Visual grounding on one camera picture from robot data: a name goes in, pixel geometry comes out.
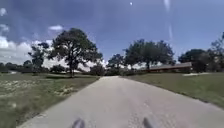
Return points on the dark tree clump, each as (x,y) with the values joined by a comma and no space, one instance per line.
(203,58)

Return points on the low long brown-roofed building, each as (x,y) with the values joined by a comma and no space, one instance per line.
(170,67)

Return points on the distant dark tree line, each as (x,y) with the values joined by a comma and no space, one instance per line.
(16,67)

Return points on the large broad dark tree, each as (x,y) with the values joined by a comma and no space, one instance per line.
(74,46)

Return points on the wide dark tree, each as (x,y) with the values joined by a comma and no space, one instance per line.
(148,51)

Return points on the robot's own part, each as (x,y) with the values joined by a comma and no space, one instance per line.
(147,123)
(78,124)

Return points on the grass field with bare patches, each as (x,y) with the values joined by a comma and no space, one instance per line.
(26,93)

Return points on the dark bush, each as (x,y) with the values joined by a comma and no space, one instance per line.
(97,69)

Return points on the slender dark tree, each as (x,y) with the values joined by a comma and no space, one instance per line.
(38,55)

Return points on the green grass verge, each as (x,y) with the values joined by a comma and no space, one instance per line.
(193,85)

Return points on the small dark tree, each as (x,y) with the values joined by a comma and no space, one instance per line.
(115,61)

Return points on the pale grey paved road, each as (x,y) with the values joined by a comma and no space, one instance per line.
(113,103)

